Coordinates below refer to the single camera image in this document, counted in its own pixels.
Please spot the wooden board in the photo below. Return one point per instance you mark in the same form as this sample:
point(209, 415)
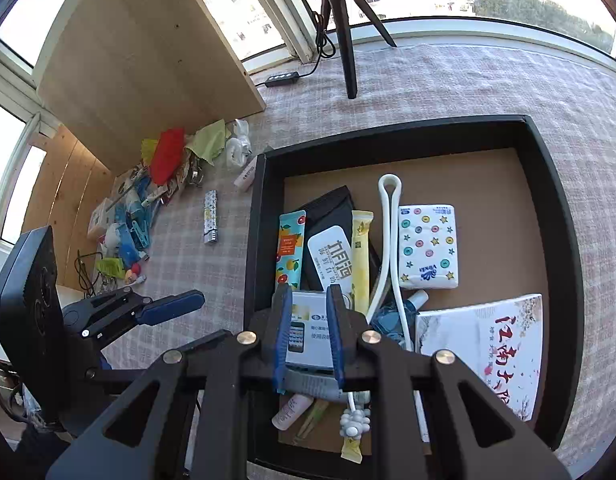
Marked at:
point(137, 60)

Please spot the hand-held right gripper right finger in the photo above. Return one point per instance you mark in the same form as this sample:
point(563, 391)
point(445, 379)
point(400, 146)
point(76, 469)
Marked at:
point(335, 335)

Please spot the clear card box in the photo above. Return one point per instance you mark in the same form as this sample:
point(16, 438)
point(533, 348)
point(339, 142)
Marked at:
point(310, 330)

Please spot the wooden desktop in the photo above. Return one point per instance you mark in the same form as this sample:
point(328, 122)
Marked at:
point(62, 185)

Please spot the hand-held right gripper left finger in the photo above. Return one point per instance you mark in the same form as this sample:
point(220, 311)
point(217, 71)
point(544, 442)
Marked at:
point(283, 340)

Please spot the white flexible phone holder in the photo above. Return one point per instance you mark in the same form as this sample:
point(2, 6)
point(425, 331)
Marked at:
point(388, 240)

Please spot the white crumpled plastic bag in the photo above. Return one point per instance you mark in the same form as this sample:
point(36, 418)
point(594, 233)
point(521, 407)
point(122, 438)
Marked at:
point(235, 150)

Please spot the checked tablecloth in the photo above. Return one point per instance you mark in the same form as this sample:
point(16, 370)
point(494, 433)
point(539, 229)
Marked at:
point(438, 85)

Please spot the black tripod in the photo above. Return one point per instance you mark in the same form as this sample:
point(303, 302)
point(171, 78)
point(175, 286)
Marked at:
point(345, 35)

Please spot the small blue bottle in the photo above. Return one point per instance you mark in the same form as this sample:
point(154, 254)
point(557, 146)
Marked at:
point(388, 320)

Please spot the black tray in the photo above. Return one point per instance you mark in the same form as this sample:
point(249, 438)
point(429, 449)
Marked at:
point(268, 240)

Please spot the yellow-green packet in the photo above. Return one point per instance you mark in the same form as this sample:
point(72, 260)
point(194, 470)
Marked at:
point(148, 150)

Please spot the white pack with black print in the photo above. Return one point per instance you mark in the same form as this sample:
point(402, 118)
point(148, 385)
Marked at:
point(330, 255)

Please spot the red cloth pouch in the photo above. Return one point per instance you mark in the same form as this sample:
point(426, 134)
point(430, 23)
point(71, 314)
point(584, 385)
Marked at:
point(167, 155)

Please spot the small cream tube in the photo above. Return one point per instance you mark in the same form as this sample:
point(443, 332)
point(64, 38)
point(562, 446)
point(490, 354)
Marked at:
point(290, 410)

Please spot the white book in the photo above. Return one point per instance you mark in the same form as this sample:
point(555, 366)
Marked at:
point(488, 350)

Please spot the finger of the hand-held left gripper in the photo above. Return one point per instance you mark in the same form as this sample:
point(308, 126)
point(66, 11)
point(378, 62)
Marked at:
point(172, 305)
point(117, 374)

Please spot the black pouch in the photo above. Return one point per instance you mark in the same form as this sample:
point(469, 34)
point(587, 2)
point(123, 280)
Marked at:
point(333, 205)

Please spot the blue plastic hooks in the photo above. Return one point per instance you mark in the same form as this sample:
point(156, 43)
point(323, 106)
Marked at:
point(135, 230)

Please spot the teal fruit print packet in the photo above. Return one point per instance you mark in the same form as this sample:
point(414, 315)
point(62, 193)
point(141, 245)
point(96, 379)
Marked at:
point(289, 250)

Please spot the lime green plastic item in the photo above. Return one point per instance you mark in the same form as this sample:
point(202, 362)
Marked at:
point(110, 266)

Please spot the wooden chopstick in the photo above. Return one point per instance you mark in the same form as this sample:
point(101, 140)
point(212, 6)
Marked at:
point(305, 427)
point(318, 412)

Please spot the red pompom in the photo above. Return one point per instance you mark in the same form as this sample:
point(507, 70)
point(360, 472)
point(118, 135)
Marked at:
point(134, 268)

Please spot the white round device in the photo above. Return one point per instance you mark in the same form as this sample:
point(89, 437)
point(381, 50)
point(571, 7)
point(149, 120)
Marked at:
point(112, 236)

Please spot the green cloth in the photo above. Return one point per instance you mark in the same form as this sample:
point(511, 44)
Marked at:
point(207, 140)

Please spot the patterned tissue pack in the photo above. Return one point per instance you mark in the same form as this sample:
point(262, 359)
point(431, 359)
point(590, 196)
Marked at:
point(428, 245)

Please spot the white window frame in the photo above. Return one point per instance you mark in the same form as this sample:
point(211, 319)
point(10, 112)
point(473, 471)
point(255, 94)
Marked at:
point(298, 25)

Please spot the long yellow stick sachet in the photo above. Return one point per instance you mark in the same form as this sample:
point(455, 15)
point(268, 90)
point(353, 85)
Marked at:
point(362, 240)

